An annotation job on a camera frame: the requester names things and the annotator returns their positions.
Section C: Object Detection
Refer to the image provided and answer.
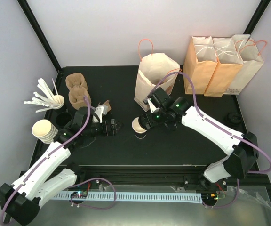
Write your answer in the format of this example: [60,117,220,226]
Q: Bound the black paper cup stack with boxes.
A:
[56,112,72,127]

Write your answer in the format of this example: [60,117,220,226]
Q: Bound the black coffee lid back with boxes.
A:
[227,112,242,125]

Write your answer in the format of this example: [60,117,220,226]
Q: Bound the left orange paper bag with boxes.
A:
[183,36,217,94]

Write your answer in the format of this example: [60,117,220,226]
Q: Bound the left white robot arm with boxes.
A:
[0,105,117,226]

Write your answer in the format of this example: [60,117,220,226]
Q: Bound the light blue cable duct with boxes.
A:
[52,191,202,204]

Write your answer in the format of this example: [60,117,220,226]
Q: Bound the back-left pulp cup carrier stack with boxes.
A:
[65,73,91,110]

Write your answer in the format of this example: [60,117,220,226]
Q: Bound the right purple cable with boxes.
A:
[149,72,271,174]

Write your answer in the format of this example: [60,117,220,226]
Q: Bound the orange paper bag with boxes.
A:
[204,38,243,97]
[183,36,217,94]

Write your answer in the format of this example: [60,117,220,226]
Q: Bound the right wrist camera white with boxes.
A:
[143,97,159,113]

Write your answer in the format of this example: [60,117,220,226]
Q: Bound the left black frame post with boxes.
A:
[17,0,62,72]

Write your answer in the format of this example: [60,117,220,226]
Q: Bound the right black frame post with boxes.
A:
[243,0,271,35]

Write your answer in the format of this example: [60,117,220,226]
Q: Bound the white bag orange handles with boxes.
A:
[224,34,267,95]

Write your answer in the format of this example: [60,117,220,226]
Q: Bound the black frame post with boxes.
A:
[17,0,62,72]
[243,0,271,35]

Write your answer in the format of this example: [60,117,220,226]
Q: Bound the printed Cream Bear paper bag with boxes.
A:
[134,52,181,111]

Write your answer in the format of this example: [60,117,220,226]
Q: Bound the stack of white paper cups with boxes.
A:
[32,119,58,144]

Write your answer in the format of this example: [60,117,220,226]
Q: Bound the middle orange paper bag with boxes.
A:
[204,38,243,97]

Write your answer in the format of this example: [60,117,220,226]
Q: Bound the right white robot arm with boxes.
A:
[132,88,259,190]

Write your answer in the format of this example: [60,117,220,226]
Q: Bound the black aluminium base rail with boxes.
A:
[20,164,270,191]

